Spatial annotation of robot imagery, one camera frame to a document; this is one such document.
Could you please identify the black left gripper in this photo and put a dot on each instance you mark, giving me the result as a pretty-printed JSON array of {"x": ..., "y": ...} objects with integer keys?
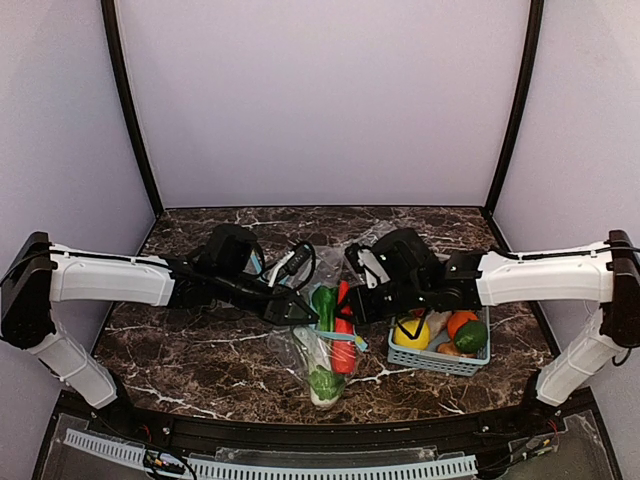
[{"x": 273, "y": 309}]

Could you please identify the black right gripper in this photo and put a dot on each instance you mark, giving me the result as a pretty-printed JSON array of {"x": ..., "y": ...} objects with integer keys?
[{"x": 364, "y": 304}]

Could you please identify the clear zip bag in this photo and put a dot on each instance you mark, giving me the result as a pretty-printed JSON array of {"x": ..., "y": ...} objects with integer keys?
[
  {"x": 347, "y": 345},
  {"x": 375, "y": 237},
  {"x": 329, "y": 267}
]

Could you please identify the green white bok choy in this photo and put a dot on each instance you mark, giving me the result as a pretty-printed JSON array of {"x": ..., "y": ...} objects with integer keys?
[{"x": 325, "y": 385}]

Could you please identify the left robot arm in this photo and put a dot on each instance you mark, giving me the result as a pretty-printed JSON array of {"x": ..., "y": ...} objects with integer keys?
[{"x": 228, "y": 268}]

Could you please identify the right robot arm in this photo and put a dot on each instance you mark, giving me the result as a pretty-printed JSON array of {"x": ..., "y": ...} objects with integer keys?
[{"x": 402, "y": 274}]

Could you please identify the yellow lemon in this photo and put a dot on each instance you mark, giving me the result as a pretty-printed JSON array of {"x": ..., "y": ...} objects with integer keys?
[{"x": 412, "y": 333}]

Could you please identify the light blue plastic basket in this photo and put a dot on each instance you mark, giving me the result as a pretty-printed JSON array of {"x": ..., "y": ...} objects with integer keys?
[{"x": 441, "y": 355}]

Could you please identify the orange tangerine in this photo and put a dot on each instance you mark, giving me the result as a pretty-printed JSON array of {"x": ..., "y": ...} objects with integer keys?
[{"x": 459, "y": 319}]

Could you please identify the green avocado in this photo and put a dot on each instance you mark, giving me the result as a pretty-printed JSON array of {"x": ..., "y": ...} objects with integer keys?
[{"x": 471, "y": 337}]

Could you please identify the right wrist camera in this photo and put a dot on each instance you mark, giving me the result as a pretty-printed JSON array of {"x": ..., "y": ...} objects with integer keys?
[{"x": 365, "y": 263}]

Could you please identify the white slotted cable duct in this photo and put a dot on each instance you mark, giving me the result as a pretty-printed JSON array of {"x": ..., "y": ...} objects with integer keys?
[{"x": 229, "y": 463}]

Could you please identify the black right frame post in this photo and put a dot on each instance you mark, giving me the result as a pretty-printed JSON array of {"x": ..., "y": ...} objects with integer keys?
[{"x": 521, "y": 91}]

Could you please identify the black frame post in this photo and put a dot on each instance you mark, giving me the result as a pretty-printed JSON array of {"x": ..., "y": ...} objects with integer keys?
[
  {"x": 127, "y": 104},
  {"x": 521, "y": 91}
]

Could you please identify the black left frame post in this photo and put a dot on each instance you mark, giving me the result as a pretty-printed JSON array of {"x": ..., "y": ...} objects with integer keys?
[{"x": 127, "y": 104}]

